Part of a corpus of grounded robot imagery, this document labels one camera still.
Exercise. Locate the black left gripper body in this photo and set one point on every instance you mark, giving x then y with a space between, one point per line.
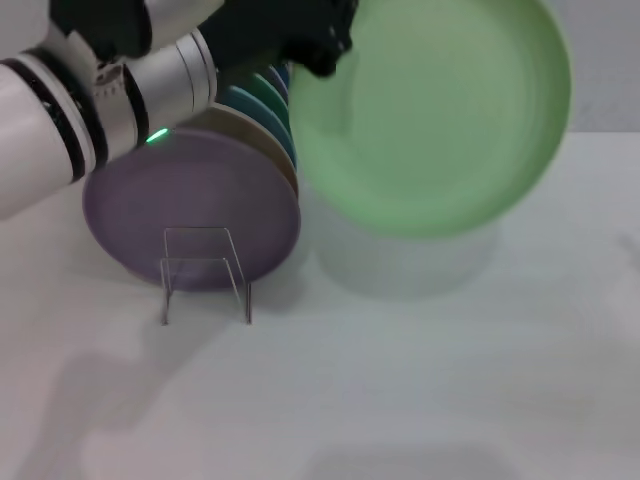
260 30

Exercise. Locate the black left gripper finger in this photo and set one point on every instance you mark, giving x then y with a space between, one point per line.
322 52

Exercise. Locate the light green round plate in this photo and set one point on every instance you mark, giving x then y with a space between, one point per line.
440 120

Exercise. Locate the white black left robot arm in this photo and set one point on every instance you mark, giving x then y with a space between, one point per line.
30 125

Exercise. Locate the grey purple round plate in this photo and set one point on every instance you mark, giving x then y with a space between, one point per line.
278 82

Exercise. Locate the dark green round plate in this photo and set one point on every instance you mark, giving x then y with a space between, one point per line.
267 95

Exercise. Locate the light blue round plate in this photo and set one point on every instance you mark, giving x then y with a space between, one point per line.
250 102

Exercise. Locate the beige round plate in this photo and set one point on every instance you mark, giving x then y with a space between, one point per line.
235 125

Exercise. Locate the lavender round plate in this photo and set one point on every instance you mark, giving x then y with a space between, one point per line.
190 200

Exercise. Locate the clear acrylic plate rack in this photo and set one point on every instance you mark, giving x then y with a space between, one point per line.
239 285

